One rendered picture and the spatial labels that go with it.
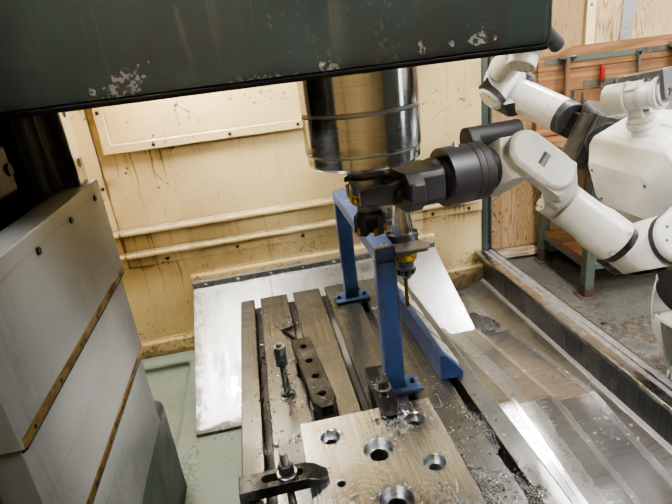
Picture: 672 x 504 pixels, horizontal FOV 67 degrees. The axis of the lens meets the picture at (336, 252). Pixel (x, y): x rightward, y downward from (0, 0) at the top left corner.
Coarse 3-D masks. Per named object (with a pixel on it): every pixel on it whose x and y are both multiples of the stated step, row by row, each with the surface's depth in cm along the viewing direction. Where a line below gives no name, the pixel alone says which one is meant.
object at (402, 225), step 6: (396, 210) 98; (402, 210) 97; (396, 216) 98; (402, 216) 98; (408, 216) 98; (396, 222) 98; (402, 222) 98; (408, 222) 98; (396, 228) 99; (402, 228) 98; (408, 228) 98; (396, 234) 99; (402, 234) 98; (408, 234) 99
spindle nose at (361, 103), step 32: (320, 96) 62; (352, 96) 60; (384, 96) 60; (416, 96) 64; (320, 128) 63; (352, 128) 61; (384, 128) 62; (416, 128) 65; (320, 160) 66; (352, 160) 63; (384, 160) 63
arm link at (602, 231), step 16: (576, 208) 76; (592, 208) 76; (608, 208) 77; (560, 224) 78; (576, 224) 77; (592, 224) 76; (608, 224) 76; (624, 224) 76; (640, 224) 78; (576, 240) 80; (592, 240) 77; (608, 240) 76; (624, 240) 76; (640, 240) 75; (608, 256) 78; (624, 256) 77; (640, 256) 76; (656, 256) 76; (624, 272) 80
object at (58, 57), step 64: (0, 0) 47; (64, 0) 48; (128, 0) 48; (192, 0) 49; (256, 0) 50; (320, 0) 51; (384, 0) 52; (448, 0) 54; (512, 0) 55; (0, 64) 48; (64, 64) 49; (128, 64) 50; (192, 64) 51; (256, 64) 52; (320, 64) 54; (384, 64) 55
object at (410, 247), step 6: (414, 240) 98; (420, 240) 98; (396, 246) 96; (402, 246) 96; (408, 246) 95; (414, 246) 95; (420, 246) 95; (426, 246) 94; (396, 252) 93; (402, 252) 93; (408, 252) 93; (414, 252) 94
